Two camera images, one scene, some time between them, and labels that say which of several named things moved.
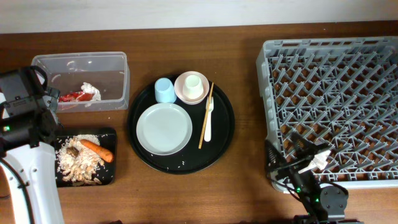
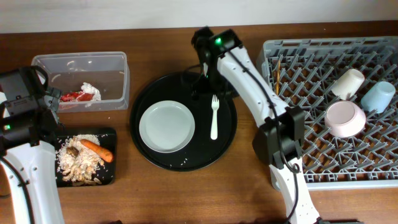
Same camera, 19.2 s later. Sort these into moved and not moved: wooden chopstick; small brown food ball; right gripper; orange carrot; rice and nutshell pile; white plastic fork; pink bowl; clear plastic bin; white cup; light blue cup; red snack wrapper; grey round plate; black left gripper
Moved: white cup; white plastic fork; light blue cup; right gripper; pink bowl; wooden chopstick
Not moved: small brown food ball; clear plastic bin; black left gripper; orange carrot; grey round plate; rice and nutshell pile; red snack wrapper
